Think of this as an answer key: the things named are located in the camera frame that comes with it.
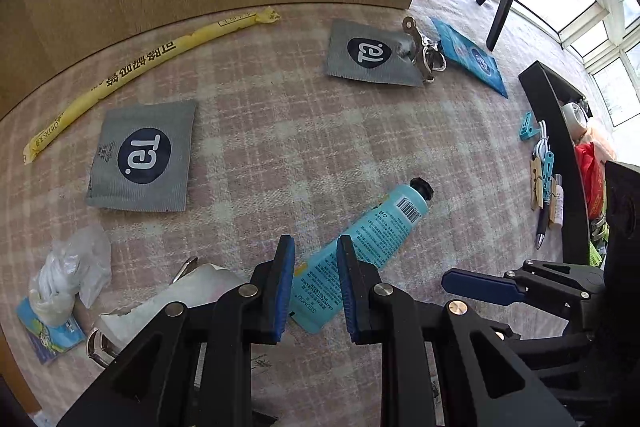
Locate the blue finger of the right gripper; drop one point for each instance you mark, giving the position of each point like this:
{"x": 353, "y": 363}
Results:
{"x": 497, "y": 290}

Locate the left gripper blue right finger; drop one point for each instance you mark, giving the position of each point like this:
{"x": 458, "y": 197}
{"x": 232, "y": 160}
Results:
{"x": 357, "y": 278}

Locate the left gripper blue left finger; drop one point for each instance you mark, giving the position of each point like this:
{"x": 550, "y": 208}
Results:
{"x": 276, "y": 292}

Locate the light blue cream tube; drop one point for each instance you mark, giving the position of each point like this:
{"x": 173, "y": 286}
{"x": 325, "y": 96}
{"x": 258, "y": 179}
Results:
{"x": 380, "y": 232}

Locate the black pen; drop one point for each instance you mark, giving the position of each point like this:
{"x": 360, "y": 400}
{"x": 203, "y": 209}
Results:
{"x": 552, "y": 214}

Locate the wooden clothespin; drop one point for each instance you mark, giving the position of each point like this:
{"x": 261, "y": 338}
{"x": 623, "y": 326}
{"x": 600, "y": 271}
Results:
{"x": 536, "y": 184}

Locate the teal clothespin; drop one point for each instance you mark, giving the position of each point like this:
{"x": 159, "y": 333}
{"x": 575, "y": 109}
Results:
{"x": 547, "y": 173}
{"x": 528, "y": 130}

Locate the red bag with qr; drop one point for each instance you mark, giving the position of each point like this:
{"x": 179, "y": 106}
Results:
{"x": 592, "y": 174}

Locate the white paper pouch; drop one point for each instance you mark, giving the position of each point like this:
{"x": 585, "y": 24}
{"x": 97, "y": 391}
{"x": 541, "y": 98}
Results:
{"x": 205, "y": 284}

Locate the white tape roll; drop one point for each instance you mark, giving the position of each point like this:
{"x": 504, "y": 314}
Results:
{"x": 576, "y": 120}

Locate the grey sachet left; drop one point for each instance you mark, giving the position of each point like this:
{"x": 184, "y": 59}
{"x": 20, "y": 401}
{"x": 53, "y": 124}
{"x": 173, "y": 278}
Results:
{"x": 142, "y": 160}

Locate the grey sachet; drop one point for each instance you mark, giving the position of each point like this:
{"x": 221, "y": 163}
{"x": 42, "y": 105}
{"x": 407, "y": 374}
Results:
{"x": 374, "y": 55}
{"x": 142, "y": 160}

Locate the crumpled clear plastic bag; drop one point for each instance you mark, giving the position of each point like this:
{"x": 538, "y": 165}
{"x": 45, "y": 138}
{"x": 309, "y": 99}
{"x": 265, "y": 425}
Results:
{"x": 78, "y": 268}

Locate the black storage tray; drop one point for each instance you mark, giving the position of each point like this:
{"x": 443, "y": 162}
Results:
{"x": 547, "y": 92}

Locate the grey sachet right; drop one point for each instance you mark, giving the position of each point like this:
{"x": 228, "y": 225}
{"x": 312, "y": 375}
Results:
{"x": 374, "y": 55}

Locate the blue cartoon card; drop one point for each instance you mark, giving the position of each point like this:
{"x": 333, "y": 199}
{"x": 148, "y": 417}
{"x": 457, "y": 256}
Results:
{"x": 49, "y": 342}

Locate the blue wet wipes pack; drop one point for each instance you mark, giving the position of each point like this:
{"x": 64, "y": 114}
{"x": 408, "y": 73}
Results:
{"x": 465, "y": 53}

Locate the yellow long straw packet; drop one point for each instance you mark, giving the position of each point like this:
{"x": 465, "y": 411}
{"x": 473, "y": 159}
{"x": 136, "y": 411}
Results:
{"x": 139, "y": 66}

